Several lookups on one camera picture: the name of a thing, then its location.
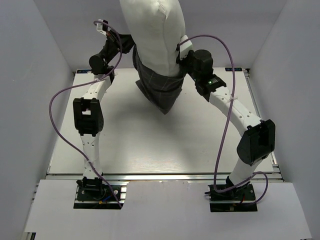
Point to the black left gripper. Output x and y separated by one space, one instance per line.
122 43

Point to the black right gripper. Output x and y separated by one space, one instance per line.
180 61

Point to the dark grey checked pillowcase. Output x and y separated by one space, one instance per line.
161 91

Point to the white pillow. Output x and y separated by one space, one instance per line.
156 27

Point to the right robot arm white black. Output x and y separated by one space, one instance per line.
257 135

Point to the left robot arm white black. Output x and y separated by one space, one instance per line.
87 111

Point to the blue label sticker right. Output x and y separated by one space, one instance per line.
236 69

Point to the blue label sticker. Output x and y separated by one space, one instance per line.
83 71
236 69

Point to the blue label sticker left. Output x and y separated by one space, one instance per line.
83 71

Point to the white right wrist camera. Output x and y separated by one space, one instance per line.
184 47

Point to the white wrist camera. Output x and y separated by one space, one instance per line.
184 47
102 26

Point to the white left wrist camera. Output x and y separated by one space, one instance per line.
102 26

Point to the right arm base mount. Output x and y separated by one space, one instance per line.
241 199

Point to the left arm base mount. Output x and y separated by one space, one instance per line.
95 194

